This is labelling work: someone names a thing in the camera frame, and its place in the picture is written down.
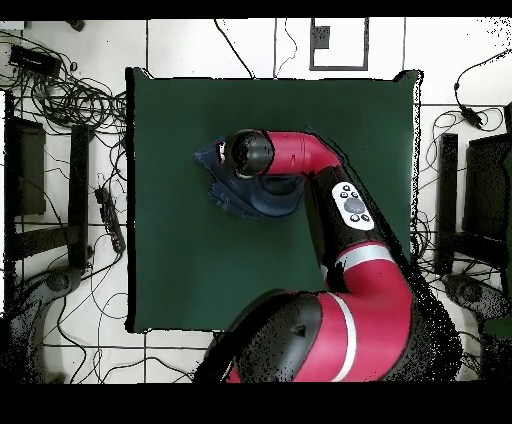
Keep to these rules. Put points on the blue denim jeans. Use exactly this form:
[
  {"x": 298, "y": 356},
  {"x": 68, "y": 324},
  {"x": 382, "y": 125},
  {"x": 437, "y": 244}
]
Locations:
[{"x": 240, "y": 196}]

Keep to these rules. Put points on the dark green table cloth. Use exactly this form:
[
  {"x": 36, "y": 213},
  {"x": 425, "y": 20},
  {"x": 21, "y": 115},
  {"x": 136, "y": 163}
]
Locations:
[{"x": 180, "y": 260}]

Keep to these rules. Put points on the black power strip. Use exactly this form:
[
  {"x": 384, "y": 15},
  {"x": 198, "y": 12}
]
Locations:
[{"x": 110, "y": 218}]

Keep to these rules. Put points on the small black oval device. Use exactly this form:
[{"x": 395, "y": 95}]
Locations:
[{"x": 76, "y": 25}]

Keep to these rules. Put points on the grey stand foot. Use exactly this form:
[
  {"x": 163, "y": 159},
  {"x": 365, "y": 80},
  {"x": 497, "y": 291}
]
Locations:
[
  {"x": 60, "y": 282},
  {"x": 468, "y": 292}
]

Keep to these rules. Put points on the black rectangular box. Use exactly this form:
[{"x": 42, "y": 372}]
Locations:
[{"x": 34, "y": 60}]

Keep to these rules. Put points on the black metal frame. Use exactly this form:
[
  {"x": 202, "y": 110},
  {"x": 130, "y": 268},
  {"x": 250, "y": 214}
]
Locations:
[
  {"x": 79, "y": 192},
  {"x": 447, "y": 192}
]

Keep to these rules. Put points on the grey square frame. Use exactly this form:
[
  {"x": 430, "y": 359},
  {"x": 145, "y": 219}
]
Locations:
[{"x": 339, "y": 66}]

